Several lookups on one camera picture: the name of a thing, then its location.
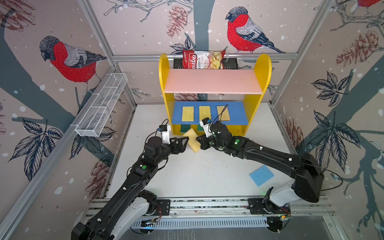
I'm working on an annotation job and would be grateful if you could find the yellow shelf unit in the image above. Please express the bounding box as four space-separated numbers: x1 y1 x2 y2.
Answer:
159 54 272 136

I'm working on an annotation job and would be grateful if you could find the dark green sponge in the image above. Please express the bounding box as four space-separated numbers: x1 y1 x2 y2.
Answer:
181 125 190 133

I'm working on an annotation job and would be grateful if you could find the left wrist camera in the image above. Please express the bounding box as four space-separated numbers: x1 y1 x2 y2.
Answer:
157 124 172 144

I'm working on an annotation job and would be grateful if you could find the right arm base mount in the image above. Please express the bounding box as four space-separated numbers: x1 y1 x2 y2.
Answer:
247 187 291 215

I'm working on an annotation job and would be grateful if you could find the red cassava chips bag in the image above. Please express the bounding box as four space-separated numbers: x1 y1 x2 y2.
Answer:
182 50 226 70

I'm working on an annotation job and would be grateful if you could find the orange yellow sponge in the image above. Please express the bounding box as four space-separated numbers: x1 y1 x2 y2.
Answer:
217 105 230 121

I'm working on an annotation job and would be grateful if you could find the tan sponge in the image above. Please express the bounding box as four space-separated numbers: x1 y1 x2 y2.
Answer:
183 129 201 153

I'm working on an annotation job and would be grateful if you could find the aluminium rail frame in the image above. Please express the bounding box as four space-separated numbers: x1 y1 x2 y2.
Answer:
85 195 334 220

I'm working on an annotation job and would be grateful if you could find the blue sponge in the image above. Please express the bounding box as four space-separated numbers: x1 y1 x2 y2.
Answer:
249 165 275 187

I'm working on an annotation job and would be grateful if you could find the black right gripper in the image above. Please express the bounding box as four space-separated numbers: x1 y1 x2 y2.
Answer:
194 133 226 152

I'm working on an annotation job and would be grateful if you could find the black wire basket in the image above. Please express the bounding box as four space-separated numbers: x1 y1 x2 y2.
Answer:
173 58 239 70

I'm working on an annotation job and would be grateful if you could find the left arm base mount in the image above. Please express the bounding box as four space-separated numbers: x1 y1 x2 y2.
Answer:
135 190 171 217

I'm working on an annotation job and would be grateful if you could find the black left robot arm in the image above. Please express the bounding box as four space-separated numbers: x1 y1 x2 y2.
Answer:
71 136 189 240

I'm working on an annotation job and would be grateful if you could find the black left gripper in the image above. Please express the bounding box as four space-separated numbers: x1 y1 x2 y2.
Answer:
153 136 189 166

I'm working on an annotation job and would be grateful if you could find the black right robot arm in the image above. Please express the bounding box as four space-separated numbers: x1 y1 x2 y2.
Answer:
197 118 324 212

